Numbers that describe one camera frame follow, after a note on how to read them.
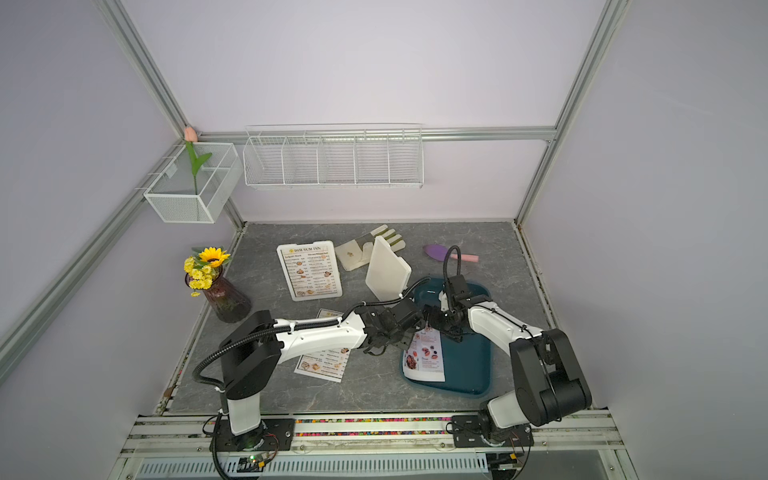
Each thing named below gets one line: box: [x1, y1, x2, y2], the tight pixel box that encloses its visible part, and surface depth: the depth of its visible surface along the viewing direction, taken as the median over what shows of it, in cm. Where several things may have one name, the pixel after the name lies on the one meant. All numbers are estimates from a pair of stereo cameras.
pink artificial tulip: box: [184, 126, 213, 195], surface depth 92 cm
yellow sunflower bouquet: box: [183, 246, 231, 298], surface depth 78 cm
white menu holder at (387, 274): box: [365, 236, 412, 300], surface depth 86 cm
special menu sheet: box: [402, 327, 445, 382], surface depth 86 cm
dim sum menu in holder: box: [280, 246, 338, 297], surface depth 93 cm
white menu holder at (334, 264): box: [276, 240, 343, 301], surface depth 93 cm
